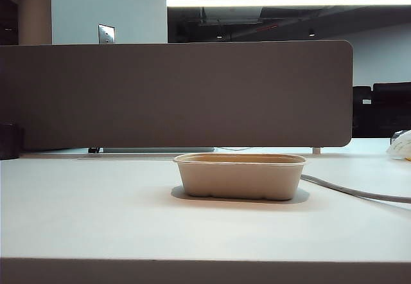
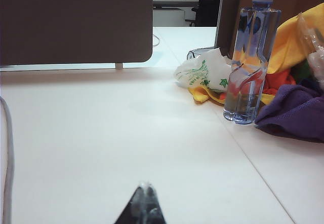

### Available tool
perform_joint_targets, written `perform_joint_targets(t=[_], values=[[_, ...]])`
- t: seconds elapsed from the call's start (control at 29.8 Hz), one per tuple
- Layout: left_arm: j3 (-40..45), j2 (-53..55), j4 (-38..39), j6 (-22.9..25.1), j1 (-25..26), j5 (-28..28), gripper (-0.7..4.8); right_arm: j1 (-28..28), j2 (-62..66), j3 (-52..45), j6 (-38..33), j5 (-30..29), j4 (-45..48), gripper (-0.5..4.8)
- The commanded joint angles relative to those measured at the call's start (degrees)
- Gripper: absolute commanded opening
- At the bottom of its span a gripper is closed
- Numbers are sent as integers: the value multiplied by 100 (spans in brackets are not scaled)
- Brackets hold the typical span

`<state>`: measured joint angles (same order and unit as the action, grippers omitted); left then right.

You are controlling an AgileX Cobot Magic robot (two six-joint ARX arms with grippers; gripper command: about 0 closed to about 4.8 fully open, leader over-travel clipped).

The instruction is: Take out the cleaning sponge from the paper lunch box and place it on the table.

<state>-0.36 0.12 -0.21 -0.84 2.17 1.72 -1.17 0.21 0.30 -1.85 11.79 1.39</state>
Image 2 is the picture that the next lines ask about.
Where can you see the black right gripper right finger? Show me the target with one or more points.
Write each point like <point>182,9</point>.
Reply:
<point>153,208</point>

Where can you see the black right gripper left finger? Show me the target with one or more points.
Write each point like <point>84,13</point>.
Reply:
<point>135,208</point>

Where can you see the black rimmed clear box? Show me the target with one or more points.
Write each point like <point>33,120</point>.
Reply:
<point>193,54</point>

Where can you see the brown cardboard box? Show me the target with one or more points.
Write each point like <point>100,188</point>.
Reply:
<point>293,3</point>

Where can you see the yellow cloth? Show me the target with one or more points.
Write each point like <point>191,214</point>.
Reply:
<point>202,96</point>
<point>286,39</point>

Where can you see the white plastic bag green print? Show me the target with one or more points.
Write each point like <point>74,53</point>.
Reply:
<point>202,74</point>

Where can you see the white divider support foot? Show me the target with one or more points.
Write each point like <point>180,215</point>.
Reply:
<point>119,66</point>

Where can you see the purple cloth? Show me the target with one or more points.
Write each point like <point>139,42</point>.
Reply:
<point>291,110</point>

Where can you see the orange cloth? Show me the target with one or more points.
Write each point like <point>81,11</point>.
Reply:
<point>278,80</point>

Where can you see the clear plastic water bottle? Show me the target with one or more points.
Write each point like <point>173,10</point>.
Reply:
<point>249,56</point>

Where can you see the green cloth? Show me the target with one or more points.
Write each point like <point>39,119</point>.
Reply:
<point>302,73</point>

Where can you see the white background desk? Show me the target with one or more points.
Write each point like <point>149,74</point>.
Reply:
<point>172,3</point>

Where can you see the black office chair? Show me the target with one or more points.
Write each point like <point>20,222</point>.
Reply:
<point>207,3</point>

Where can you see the clear crinkled plastic bag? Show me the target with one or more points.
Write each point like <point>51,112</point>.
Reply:
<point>312,44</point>

